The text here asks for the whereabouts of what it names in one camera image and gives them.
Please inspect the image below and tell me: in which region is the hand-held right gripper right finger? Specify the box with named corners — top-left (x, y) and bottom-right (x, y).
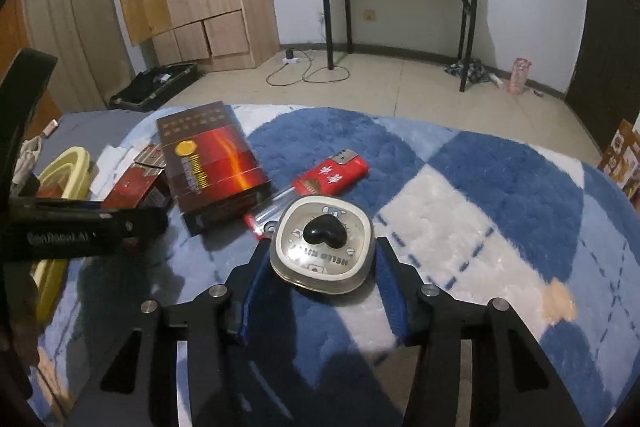
top-left (374, 236), bottom-right (583, 427)

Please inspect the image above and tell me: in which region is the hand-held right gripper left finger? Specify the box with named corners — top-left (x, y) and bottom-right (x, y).
top-left (65, 237), bottom-right (273, 427)

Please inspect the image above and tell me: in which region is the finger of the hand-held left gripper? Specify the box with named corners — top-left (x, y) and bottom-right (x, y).
top-left (116, 206), bottom-right (169, 253)

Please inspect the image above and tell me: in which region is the red silver cigarette carton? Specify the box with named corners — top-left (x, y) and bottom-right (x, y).
top-left (102, 143), bottom-right (173, 210)

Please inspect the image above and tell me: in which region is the round metal tin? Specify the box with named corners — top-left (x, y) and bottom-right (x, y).
top-left (269, 197), bottom-right (376, 295)

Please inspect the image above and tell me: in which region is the yellow plastic basin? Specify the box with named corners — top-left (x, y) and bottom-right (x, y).
top-left (30, 146), bottom-right (93, 323)

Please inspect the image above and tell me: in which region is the dark brown cigarette carton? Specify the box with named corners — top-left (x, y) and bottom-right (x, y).
top-left (156, 103), bottom-right (273, 238)

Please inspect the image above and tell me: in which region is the white paper sheet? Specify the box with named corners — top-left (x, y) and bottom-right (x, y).
top-left (90, 144), bottom-right (146, 202)

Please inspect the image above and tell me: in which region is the beige cloth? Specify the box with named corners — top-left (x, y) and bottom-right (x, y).
top-left (12, 137), bottom-right (43, 185)

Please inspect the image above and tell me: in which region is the blue plaid blanket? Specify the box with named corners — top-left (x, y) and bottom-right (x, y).
top-left (30, 104), bottom-right (640, 427)

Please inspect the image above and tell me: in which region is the red lighter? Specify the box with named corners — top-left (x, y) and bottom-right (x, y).
top-left (291, 149), bottom-right (370, 196)

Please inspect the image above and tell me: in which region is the black suitcase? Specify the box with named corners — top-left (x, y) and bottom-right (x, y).
top-left (109, 62), bottom-right (201, 112)

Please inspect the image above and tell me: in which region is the beige curtain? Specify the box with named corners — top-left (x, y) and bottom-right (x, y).
top-left (20, 0), bottom-right (136, 112)

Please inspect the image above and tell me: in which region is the pile of clothes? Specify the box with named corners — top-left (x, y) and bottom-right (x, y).
top-left (445, 59), bottom-right (493, 84)

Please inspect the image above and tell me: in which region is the pink bottle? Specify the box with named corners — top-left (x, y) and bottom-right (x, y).
top-left (506, 57), bottom-right (532, 95)

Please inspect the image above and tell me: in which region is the printed cardboard box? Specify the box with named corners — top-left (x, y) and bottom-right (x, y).
top-left (597, 119), bottom-right (640, 208)

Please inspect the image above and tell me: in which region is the black folding table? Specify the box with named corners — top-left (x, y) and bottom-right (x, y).
top-left (298, 0), bottom-right (491, 94)

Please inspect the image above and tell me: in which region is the dark door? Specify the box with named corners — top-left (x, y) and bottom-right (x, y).
top-left (567, 0), bottom-right (640, 152)

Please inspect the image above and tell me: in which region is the white power strip with cable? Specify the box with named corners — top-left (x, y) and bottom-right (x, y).
top-left (265, 49), bottom-right (351, 88)

